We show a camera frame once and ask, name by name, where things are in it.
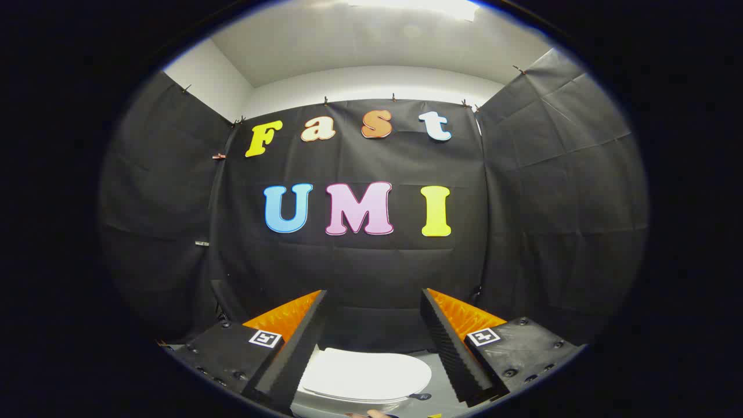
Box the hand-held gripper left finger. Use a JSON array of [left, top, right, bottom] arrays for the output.
[[174, 289, 329, 415]]

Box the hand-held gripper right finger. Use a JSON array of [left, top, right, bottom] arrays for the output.
[[420, 288, 584, 408]]

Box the black backdrop cloth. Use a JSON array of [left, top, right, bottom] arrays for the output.
[[99, 49, 649, 352]]

